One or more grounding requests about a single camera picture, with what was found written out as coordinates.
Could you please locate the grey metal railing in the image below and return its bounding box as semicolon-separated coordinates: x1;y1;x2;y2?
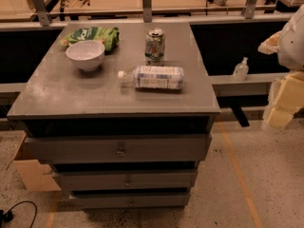
0;0;304;33

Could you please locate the top grey drawer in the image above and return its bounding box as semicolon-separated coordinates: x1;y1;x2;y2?
24;134;212;164

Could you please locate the grey drawer cabinet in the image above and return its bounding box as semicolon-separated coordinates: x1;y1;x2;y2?
8;23;219;196

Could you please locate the grey drawer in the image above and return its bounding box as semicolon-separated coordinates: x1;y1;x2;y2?
24;134;212;164
53;169;198;191
69;192;190;209

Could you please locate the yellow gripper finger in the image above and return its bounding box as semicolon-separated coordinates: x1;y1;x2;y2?
257;31;281;55
263;71;304;129

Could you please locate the cardboard box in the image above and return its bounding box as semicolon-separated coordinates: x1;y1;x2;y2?
7;134;61;192

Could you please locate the clear plastic water bottle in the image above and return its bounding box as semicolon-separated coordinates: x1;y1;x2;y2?
118;66;184;90

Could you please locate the green chip bag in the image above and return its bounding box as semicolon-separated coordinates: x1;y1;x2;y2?
60;27;120;53

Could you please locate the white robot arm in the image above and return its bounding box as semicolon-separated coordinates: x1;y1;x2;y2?
257;5;304;128

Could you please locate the bottom grey drawer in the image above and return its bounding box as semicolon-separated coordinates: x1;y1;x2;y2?
69;192;190;209

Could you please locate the clear hand sanitizer bottle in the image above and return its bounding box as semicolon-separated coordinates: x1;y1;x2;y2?
233;57;249;82

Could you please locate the green soda can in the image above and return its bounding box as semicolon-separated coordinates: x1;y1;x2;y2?
144;28;165;61

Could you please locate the middle grey drawer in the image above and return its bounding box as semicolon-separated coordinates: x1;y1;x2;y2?
53;169;198;191

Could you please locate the black floor cable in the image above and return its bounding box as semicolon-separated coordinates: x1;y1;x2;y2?
0;200;38;228

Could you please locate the white bowl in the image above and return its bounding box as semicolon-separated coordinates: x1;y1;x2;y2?
66;40;105;71

